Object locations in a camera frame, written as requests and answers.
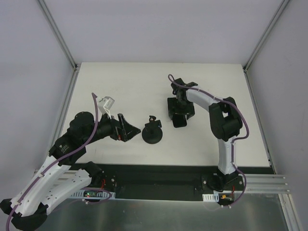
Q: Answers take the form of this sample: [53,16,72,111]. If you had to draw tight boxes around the right aluminium frame post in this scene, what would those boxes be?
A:
[243,0,292,73]

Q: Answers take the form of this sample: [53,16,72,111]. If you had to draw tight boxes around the left aluminium frame post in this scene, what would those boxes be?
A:
[36,0,77,70]

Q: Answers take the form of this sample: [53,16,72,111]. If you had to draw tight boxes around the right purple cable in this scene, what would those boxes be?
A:
[167,74,251,210]

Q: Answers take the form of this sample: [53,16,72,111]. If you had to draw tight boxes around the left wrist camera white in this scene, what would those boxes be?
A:
[96,96,115,119]

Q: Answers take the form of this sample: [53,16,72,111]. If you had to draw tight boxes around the black phone stand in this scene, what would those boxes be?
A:
[141,115,163,144]

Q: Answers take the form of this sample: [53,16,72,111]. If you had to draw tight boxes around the left white cable duct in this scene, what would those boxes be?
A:
[69,190,116,200]

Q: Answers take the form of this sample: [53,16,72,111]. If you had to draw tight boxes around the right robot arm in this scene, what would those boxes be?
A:
[167,74,243,192]

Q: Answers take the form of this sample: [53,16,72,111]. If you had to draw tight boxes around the right white cable duct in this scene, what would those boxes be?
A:
[202,193,219,203]

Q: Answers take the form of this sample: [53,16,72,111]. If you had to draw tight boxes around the aluminium frame post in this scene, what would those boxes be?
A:
[243,0,292,73]
[36,0,77,70]

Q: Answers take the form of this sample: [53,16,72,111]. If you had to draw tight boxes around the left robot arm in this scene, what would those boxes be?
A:
[0,112,141,231]

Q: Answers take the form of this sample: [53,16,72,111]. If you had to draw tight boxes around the white cable duct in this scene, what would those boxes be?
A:
[202,193,219,203]
[69,190,116,200]

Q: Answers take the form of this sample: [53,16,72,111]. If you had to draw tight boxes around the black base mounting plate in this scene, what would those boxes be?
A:
[72,163,246,200]

